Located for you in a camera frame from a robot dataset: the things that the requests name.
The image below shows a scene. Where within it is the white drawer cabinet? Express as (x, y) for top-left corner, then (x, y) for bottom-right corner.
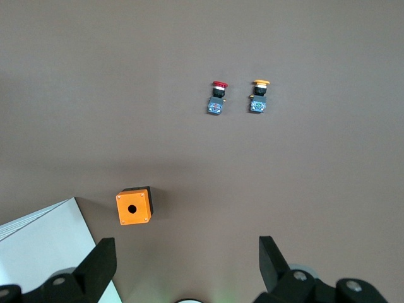
(0, 196), (124, 303)

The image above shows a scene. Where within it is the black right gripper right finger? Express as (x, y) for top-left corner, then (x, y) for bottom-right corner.
(254, 235), (389, 303)

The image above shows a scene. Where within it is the yellow mushroom push button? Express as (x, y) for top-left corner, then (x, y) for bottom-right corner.
(249, 79), (271, 115)

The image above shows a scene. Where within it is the orange button enclosure box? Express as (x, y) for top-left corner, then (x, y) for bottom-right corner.
(115, 186), (155, 226)

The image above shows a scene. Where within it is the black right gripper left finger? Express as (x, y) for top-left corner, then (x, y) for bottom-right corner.
(0, 237), (117, 303)

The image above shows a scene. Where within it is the brown table cover sheet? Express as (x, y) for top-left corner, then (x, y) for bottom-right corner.
(0, 0), (404, 303)

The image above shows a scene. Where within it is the red mushroom push button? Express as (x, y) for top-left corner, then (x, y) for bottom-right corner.
(206, 80), (229, 116)

